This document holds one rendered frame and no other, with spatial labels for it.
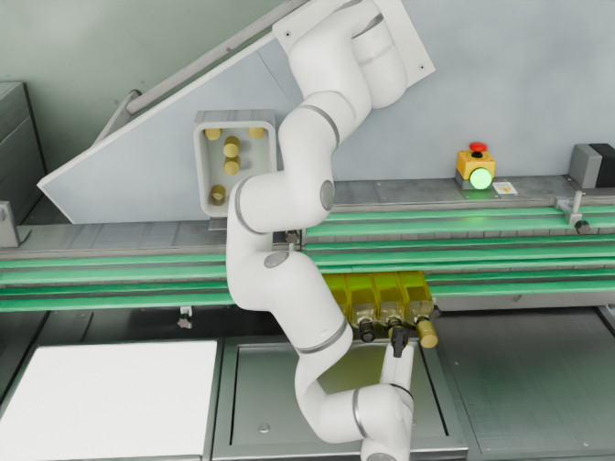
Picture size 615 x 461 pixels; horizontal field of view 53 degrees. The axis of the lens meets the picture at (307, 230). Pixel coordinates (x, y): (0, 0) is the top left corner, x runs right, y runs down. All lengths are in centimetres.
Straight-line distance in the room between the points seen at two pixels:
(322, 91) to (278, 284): 30
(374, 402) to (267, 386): 41
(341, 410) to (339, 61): 51
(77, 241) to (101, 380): 34
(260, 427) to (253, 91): 71
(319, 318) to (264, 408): 46
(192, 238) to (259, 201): 62
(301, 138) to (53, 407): 79
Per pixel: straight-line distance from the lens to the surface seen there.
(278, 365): 135
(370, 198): 138
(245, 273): 85
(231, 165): 138
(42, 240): 154
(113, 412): 131
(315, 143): 82
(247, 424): 124
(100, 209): 156
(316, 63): 90
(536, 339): 155
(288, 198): 80
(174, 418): 127
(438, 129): 146
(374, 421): 94
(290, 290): 80
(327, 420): 97
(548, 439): 133
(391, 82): 101
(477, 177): 142
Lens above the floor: 207
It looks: 60 degrees down
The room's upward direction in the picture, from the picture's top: 175 degrees clockwise
